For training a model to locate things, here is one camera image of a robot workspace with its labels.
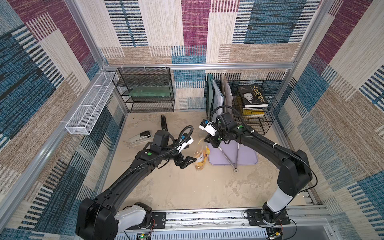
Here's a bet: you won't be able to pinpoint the black wire file organizer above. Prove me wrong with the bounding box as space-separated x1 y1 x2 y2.
205 79 280 135

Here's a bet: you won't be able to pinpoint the brown envelope folder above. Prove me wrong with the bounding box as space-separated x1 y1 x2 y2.
221 74 233 107

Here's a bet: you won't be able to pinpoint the white mesh wall basket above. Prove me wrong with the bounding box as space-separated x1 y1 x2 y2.
65 72 115 135

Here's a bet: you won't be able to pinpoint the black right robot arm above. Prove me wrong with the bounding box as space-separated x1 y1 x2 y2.
167 111 279 209

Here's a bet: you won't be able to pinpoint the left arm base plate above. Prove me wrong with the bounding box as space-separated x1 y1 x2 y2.
143 212 167 230

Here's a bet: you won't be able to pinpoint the metal tongs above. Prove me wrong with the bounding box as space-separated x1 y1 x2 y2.
219 144 239 173

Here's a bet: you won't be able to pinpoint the black wire shelf rack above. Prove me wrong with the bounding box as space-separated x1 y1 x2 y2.
113 67 175 113

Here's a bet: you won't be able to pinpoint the grey stapler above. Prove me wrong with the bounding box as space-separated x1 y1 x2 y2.
129 131 152 145

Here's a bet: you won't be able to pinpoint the lilac plastic tray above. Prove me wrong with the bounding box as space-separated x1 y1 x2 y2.
207 141 259 166

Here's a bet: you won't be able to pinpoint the black portrait book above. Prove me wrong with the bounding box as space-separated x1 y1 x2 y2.
238 84 269 108

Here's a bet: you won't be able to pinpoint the green folder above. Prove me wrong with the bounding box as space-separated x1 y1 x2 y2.
206 74 214 120

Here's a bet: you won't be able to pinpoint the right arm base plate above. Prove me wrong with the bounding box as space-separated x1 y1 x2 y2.
243 209 291 228

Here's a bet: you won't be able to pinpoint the clear duck resealable bag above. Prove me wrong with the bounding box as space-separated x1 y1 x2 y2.
194 144 211 171

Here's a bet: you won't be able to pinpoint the white paper sheets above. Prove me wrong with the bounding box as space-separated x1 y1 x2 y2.
211 80 224 121

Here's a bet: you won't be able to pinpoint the yellow book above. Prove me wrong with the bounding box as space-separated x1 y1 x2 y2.
242 108 265 117

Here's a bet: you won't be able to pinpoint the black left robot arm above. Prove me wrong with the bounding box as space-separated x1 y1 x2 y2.
75 125 196 240

